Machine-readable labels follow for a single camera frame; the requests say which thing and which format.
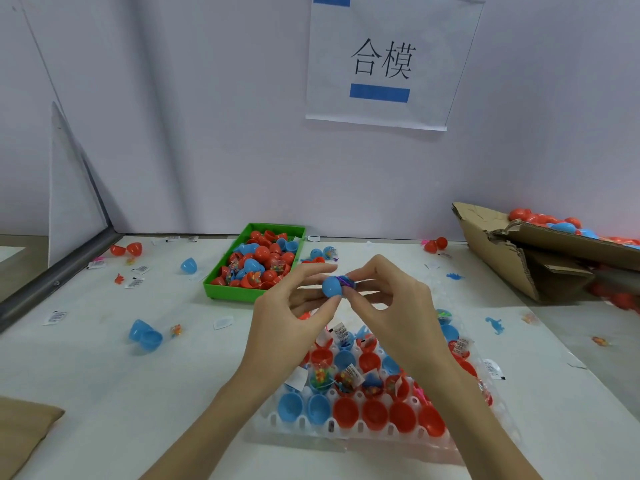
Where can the person's left hand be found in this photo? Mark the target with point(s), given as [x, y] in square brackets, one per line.
[280, 330]

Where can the person's right hand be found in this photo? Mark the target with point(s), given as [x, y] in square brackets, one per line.
[410, 315]

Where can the small capsule cluster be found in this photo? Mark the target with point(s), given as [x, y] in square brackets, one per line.
[320, 254]

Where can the cardboard box of capsules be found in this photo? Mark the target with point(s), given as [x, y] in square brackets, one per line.
[495, 245]

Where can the single blue egg half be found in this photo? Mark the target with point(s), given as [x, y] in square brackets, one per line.
[189, 266]

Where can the pile of finished eggs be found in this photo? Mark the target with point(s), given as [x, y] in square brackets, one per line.
[565, 225]

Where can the person's right forearm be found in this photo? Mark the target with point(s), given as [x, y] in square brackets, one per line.
[480, 425]

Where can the person's left forearm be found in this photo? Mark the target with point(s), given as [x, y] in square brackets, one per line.
[210, 435]

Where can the clear plastic egg tray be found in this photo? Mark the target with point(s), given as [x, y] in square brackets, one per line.
[470, 325]

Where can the green plastic tray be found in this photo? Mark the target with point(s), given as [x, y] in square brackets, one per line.
[209, 290]

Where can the small blue toy piece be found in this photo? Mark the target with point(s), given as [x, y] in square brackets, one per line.
[495, 325]

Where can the small orange toy piece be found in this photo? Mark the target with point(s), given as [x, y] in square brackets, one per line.
[176, 331]

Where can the small white packet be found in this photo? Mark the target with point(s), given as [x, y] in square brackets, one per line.
[55, 317]

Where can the clear triangular panel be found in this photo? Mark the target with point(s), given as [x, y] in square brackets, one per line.
[75, 195]

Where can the flat brown cardboard sheet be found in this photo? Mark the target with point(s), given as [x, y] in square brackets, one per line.
[25, 435]

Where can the white paper sign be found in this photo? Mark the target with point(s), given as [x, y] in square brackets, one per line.
[395, 25]

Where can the grey metal rail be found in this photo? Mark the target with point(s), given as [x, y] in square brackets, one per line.
[55, 283]

